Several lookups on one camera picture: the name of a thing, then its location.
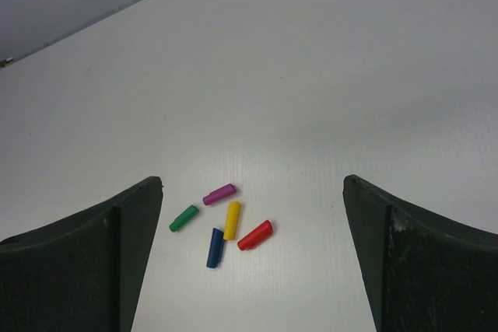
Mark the yellow pen cap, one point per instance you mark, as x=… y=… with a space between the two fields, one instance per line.
x=231 y=223

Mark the red pen cap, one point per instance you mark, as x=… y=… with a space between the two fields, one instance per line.
x=256 y=237

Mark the blue pen cap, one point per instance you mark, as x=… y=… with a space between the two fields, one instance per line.
x=215 y=248

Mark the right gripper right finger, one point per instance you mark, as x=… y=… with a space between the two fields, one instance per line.
x=421 y=271

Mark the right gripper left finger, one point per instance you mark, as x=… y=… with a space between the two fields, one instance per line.
x=83 y=272

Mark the green pen cap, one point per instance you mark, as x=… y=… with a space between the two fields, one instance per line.
x=183 y=218

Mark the purple pen cap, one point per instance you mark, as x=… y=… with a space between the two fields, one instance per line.
x=219 y=194

